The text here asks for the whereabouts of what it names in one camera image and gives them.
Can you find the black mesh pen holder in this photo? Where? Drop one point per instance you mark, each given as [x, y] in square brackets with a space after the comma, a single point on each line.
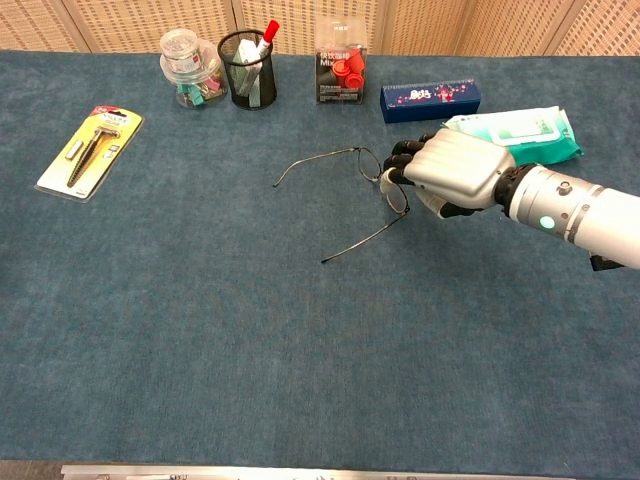
[250, 85]

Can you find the yellow razor blister pack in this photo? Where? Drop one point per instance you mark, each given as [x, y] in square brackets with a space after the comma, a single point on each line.
[90, 150]

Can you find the long blue printed box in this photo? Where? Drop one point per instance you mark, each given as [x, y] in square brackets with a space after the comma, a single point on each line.
[430, 100]

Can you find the blue felt table cloth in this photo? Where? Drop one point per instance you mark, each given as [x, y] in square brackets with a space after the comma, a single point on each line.
[250, 325]

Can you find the green white box in holder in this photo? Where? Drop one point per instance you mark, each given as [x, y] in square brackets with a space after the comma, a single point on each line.
[245, 52]

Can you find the beige perforated folding screen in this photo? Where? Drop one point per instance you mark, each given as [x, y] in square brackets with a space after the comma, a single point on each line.
[125, 20]

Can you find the thin black metal eyeglasses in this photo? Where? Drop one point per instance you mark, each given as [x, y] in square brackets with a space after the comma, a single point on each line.
[370, 165]

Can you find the small clear paper clip box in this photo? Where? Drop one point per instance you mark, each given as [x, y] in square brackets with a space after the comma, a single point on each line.
[180, 50]

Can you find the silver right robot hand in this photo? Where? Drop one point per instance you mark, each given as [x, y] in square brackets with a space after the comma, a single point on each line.
[460, 165]

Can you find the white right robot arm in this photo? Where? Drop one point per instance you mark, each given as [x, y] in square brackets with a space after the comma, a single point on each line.
[600, 215]

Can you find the red capped marker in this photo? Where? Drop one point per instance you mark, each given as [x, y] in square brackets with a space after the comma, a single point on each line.
[270, 32]

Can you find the clear jar of binder clips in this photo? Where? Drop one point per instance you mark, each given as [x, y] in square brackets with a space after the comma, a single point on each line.
[200, 95]

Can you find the green white wet wipes pack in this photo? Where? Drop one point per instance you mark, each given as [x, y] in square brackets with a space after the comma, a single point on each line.
[540, 135]

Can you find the aluminium rail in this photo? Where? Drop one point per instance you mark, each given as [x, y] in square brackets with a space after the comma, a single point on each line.
[300, 472]

